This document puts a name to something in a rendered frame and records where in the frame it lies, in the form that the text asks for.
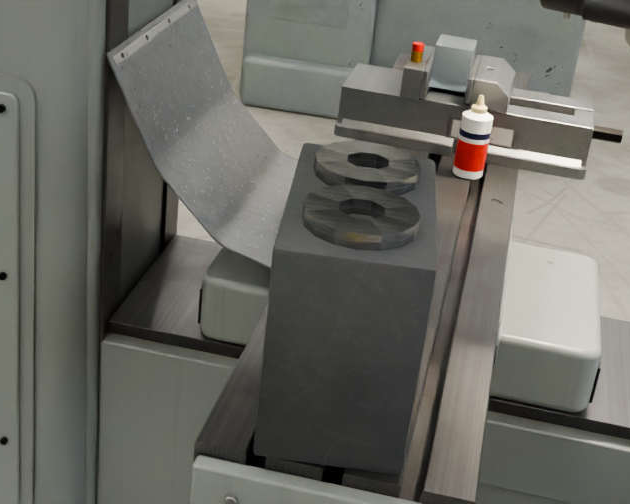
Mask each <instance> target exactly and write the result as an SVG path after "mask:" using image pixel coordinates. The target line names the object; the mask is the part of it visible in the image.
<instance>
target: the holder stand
mask: <svg viewBox="0 0 630 504"><path fill-rule="evenodd" d="M436 278H437V221H436V164H435V161H434V160H432V159H425V158H418V157H413V156H411V155H410V154H409V153H407V152H405V151H402V150H400V149H397V148H395V147H392V146H389V145H384V144H379V143H374V142H366V141H342V142H333V143H330V144H327V145H320V144H312V143H304V144H303V146H302V149H301V153H300V156H299V160H298V163H297V167H296V170H295V174H294V177H293V181H292V184H291V188H290V191H289V195H288V199H287V202H286V206H285V209H284V213H283V216H282V220H281V223H280V227H279V230H278V234H277V237H276V241H275V244H274V248H273V254H272V264H271V274H270V284H269V294H268V304H267V314H266V324H265V334H264V344H263V354H262V364H261V374H260V384H259V394H258V404H257V414H256V424H255V434H254V444H253V451H254V454H255V455H257V456H264V457H271V458H278V459H285V460H292V461H299V462H306V463H313V464H320V465H327V466H335V467H342V468H349V469H356V470H363V471H370V472H377V473H384V474H391V475H400V474H401V472H402V471H403V465H404V459H405V454H406V448H407V442H408V437H409V431H410V425H411V420H412V414H413V408H414V403H415V397H416V391H417V386H418V380H419V374H420V369H421V363H422V357H423V351H424V346H425V340H426V334H427V329H428V323H429V317H430V312H431V306H432V300H433V295H434V289H435V283H436Z"/></svg>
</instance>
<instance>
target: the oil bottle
mask: <svg viewBox="0 0 630 504"><path fill-rule="evenodd" d="M492 123H493V116H492V115H490V114H489V113H488V112H487V107H486V106H485V105H484V96H483V95H479V98H478V100H477V102H476V104H473V105H472V108H471V110H467V111H464V112H463V114H462V120H461V125H460V130H459V136H458V141H457V147H456V153H455V159H454V165H453V173H454V174H455V175H456V176H458V177H460V178H463V179H469V180H475V179H479V178H481V177H482V176H483V171H484V167H485V161H486V156H487V151H488V145H489V139H490V135H491V129H492Z"/></svg>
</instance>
